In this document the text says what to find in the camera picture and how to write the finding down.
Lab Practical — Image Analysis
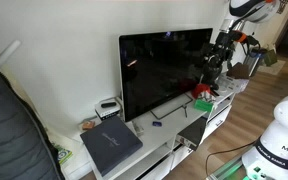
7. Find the black floor cable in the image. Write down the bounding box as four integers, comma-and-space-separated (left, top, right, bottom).
205, 139, 262, 176

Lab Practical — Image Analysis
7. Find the white router box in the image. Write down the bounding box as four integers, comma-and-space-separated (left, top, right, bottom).
94, 98, 123, 121

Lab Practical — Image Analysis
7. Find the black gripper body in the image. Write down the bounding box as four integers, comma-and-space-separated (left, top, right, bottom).
202, 32, 236, 80

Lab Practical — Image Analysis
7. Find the white tube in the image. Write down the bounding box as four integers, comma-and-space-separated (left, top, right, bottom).
0, 39, 22, 70

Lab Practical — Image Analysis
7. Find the white printed carton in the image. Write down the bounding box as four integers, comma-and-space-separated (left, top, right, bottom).
218, 75, 250, 95

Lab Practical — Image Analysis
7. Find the grey white striped towel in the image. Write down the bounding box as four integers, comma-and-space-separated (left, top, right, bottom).
197, 90, 217, 103

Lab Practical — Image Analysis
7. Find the small black remote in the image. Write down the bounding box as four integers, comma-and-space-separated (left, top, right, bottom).
100, 101, 118, 109

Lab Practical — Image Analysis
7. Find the green printed package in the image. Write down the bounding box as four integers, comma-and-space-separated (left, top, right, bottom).
52, 143, 74, 166

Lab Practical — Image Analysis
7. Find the black flat screen television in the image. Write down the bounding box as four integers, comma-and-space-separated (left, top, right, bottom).
118, 28, 214, 123

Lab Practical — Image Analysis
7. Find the green plastic box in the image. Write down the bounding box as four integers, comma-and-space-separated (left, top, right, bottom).
193, 98, 215, 114

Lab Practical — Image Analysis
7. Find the white television cabinet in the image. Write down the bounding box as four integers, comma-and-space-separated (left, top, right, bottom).
62, 74, 249, 180

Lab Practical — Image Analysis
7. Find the robot base platform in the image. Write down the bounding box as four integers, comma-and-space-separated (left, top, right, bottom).
206, 154, 252, 180

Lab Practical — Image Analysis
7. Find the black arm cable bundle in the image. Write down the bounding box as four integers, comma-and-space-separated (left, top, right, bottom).
238, 32, 262, 57

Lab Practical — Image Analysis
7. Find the green bag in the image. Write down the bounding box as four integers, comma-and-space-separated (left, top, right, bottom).
263, 48, 279, 67

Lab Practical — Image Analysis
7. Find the small brown object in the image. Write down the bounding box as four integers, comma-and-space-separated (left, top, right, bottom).
81, 120, 96, 131

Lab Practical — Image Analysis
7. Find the dark blue flat box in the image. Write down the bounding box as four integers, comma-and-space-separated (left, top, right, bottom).
79, 115, 144, 177

